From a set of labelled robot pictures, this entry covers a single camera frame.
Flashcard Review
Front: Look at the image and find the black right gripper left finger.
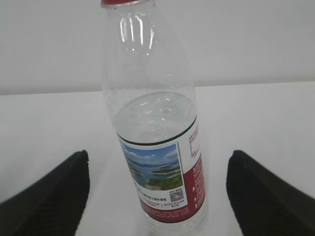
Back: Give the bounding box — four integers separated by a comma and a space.
0, 150, 90, 236

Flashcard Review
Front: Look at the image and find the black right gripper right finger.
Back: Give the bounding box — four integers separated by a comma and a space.
226, 150, 315, 236

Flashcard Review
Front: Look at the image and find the clear plastic water bottle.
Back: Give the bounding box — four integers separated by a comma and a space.
101, 0, 207, 232

